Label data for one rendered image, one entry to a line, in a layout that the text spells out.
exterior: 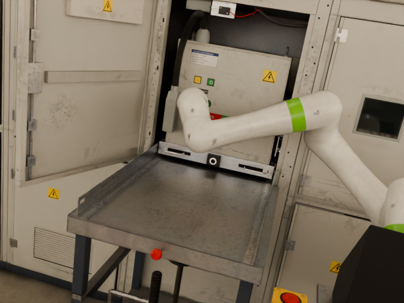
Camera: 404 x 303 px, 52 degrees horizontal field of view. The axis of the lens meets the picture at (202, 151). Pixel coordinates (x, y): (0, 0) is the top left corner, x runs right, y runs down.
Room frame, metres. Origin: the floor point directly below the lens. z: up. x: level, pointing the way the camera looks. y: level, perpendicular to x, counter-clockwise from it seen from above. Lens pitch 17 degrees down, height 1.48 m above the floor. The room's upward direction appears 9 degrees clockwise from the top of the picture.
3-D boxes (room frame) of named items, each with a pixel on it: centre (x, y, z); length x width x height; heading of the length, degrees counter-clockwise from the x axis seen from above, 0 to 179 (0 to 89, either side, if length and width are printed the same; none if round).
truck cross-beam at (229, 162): (1.81, -0.07, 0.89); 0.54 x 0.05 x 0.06; 79
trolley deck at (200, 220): (1.41, 0.01, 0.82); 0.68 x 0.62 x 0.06; 169
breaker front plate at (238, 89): (1.79, -0.06, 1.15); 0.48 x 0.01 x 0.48; 79
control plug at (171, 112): (1.76, 0.16, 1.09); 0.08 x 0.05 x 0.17; 169
